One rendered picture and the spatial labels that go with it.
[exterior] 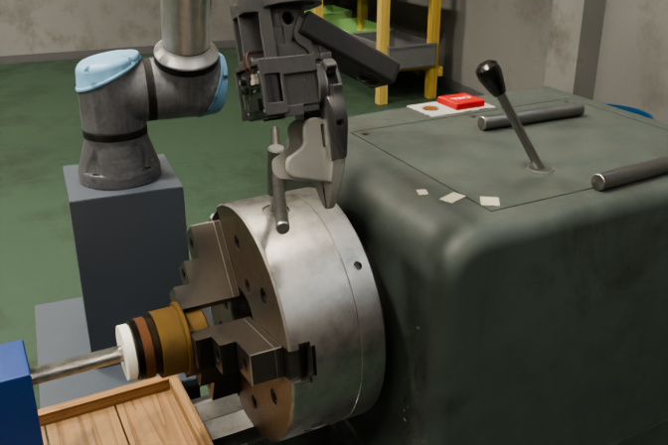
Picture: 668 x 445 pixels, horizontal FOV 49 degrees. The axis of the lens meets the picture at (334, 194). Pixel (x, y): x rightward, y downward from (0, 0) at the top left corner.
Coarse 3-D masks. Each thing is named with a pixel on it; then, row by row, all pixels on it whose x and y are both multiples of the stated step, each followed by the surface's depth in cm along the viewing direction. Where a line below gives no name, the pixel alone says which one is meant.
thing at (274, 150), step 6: (276, 144) 88; (270, 150) 86; (276, 150) 86; (282, 150) 86; (270, 156) 87; (270, 162) 87; (270, 168) 87; (270, 174) 88; (270, 180) 88; (282, 180) 88; (270, 186) 88; (270, 192) 89; (270, 198) 90; (270, 204) 90; (270, 210) 91
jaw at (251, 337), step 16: (240, 320) 92; (192, 336) 89; (208, 336) 88; (224, 336) 88; (240, 336) 88; (256, 336) 87; (208, 352) 88; (224, 352) 86; (240, 352) 86; (256, 352) 83; (272, 352) 84; (288, 352) 83; (304, 352) 84; (224, 368) 86; (240, 368) 87; (256, 368) 83; (272, 368) 84; (288, 368) 84; (304, 368) 84
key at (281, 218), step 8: (272, 128) 96; (272, 136) 94; (272, 144) 92; (272, 176) 84; (272, 184) 82; (280, 184) 80; (280, 192) 76; (280, 200) 73; (280, 208) 70; (280, 216) 67; (280, 224) 65; (288, 224) 65; (280, 232) 65
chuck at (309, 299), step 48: (288, 192) 98; (240, 240) 91; (288, 240) 87; (288, 288) 83; (336, 288) 86; (288, 336) 82; (336, 336) 85; (288, 384) 84; (336, 384) 87; (288, 432) 88
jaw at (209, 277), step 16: (208, 224) 97; (192, 240) 97; (208, 240) 96; (224, 240) 97; (192, 256) 98; (208, 256) 96; (224, 256) 96; (192, 272) 94; (208, 272) 95; (224, 272) 96; (176, 288) 93; (192, 288) 94; (208, 288) 94; (224, 288) 95; (240, 288) 96; (192, 304) 93; (208, 304) 95
